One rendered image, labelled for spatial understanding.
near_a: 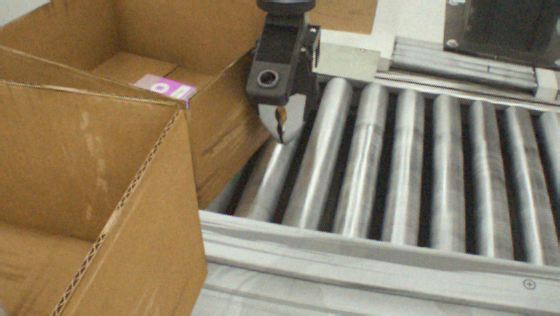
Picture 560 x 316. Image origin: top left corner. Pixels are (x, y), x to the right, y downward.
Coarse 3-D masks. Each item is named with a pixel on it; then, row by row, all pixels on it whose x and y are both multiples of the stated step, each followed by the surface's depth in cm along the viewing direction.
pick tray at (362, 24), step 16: (320, 0) 105; (336, 0) 104; (352, 0) 103; (368, 0) 102; (320, 16) 107; (336, 16) 106; (352, 16) 105; (368, 16) 105; (352, 32) 108; (368, 32) 107
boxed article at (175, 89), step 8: (144, 80) 84; (152, 80) 84; (160, 80) 84; (168, 80) 84; (152, 88) 82; (160, 88) 82; (168, 88) 82; (176, 88) 82; (184, 88) 82; (192, 88) 82; (176, 96) 80; (184, 96) 80
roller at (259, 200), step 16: (272, 144) 79; (288, 144) 80; (256, 160) 79; (272, 160) 77; (288, 160) 79; (256, 176) 74; (272, 176) 74; (256, 192) 72; (272, 192) 73; (240, 208) 70; (256, 208) 69; (272, 208) 72
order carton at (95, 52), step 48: (96, 0) 91; (144, 0) 91; (192, 0) 86; (240, 0) 82; (0, 48) 69; (48, 48) 84; (96, 48) 95; (144, 48) 98; (192, 48) 92; (240, 48) 87; (144, 96) 60; (192, 96) 59; (240, 96) 68; (192, 144) 62; (240, 144) 73
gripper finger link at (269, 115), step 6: (264, 108) 69; (270, 108) 68; (276, 108) 68; (264, 114) 69; (270, 114) 69; (276, 114) 70; (264, 120) 70; (270, 120) 70; (276, 120) 69; (270, 126) 70; (276, 126) 70; (270, 132) 71; (276, 132) 71; (276, 138) 72
